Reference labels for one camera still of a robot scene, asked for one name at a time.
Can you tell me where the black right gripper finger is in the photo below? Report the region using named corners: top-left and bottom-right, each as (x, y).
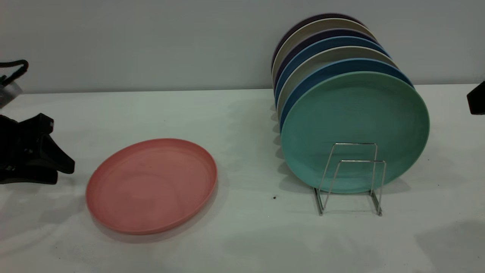
top-left (467, 81), bottom-right (485, 115)

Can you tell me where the pink plastic plate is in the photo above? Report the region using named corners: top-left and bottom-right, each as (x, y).
top-left (86, 138), bottom-right (218, 235)

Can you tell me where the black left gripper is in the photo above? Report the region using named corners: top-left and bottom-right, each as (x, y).
top-left (0, 113), bottom-right (75, 185)

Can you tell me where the blue plastic plate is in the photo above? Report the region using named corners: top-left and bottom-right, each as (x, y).
top-left (274, 36), bottom-right (390, 107)
top-left (279, 58), bottom-right (414, 133)

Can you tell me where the green plastic plate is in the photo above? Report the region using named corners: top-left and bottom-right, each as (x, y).
top-left (280, 71), bottom-right (430, 194)

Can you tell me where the black cable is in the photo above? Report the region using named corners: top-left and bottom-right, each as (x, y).
top-left (0, 60), bottom-right (29, 86)

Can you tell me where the beige plastic plate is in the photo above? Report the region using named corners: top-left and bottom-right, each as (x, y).
top-left (277, 46), bottom-right (397, 120)
top-left (272, 18), bottom-right (376, 86)

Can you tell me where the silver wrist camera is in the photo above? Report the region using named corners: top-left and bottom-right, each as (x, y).
top-left (0, 81), bottom-right (22, 109)

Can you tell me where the metal wire plate rack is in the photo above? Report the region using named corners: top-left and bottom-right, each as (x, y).
top-left (313, 143), bottom-right (387, 217)

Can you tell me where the dark purple plastic plate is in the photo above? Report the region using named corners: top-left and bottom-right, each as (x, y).
top-left (271, 14), bottom-right (365, 71)

